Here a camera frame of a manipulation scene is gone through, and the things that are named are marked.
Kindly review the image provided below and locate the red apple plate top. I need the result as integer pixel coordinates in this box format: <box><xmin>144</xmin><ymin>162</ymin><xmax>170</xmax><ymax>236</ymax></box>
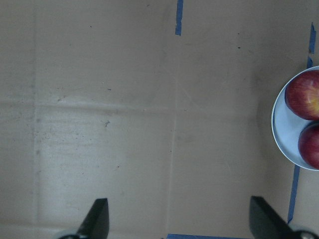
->
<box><xmin>285</xmin><ymin>70</ymin><xmax>319</xmax><ymax>121</ymax></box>

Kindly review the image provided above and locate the light blue plate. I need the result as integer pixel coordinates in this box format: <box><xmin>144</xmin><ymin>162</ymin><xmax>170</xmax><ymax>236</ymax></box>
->
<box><xmin>271</xmin><ymin>81</ymin><xmax>318</xmax><ymax>171</ymax></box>

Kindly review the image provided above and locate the red apple plate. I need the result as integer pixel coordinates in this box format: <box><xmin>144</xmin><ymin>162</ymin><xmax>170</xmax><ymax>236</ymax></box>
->
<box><xmin>285</xmin><ymin>70</ymin><xmax>319</xmax><ymax>121</ymax></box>
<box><xmin>298</xmin><ymin>122</ymin><xmax>319</xmax><ymax>169</ymax></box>

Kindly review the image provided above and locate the red apple plate front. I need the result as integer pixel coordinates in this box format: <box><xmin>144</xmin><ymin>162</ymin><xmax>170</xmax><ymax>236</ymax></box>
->
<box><xmin>298</xmin><ymin>122</ymin><xmax>319</xmax><ymax>169</ymax></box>

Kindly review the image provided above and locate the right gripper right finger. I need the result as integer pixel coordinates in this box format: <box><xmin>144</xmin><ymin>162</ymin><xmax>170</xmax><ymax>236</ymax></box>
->
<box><xmin>249</xmin><ymin>196</ymin><xmax>299</xmax><ymax>239</ymax></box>

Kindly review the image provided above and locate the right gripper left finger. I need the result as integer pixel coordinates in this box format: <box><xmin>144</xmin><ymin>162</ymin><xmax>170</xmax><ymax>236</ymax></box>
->
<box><xmin>76</xmin><ymin>198</ymin><xmax>110</xmax><ymax>239</ymax></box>

